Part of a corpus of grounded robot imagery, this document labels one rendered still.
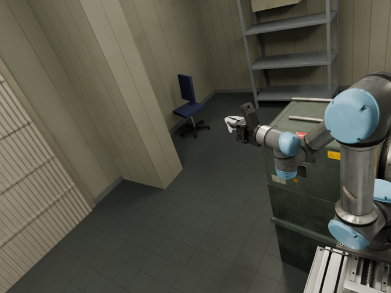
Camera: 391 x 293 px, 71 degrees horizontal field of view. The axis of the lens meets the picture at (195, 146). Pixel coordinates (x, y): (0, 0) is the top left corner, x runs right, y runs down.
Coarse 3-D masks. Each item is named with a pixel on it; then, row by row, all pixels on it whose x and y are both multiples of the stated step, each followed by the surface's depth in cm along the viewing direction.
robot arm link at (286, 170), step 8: (304, 152) 101; (280, 160) 98; (288, 160) 97; (296, 160) 99; (304, 160) 103; (280, 168) 100; (288, 168) 99; (296, 168) 101; (280, 176) 102; (288, 176) 101
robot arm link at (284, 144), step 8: (272, 128) 99; (264, 136) 99; (272, 136) 96; (280, 136) 93; (288, 136) 92; (296, 136) 92; (272, 144) 96; (280, 144) 93; (288, 144) 91; (296, 144) 92; (280, 152) 95; (288, 152) 92; (296, 152) 94
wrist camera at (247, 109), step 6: (240, 108) 106; (246, 108) 104; (252, 108) 105; (246, 114) 104; (252, 114) 105; (246, 120) 105; (252, 120) 105; (258, 120) 106; (252, 126) 104; (252, 132) 106
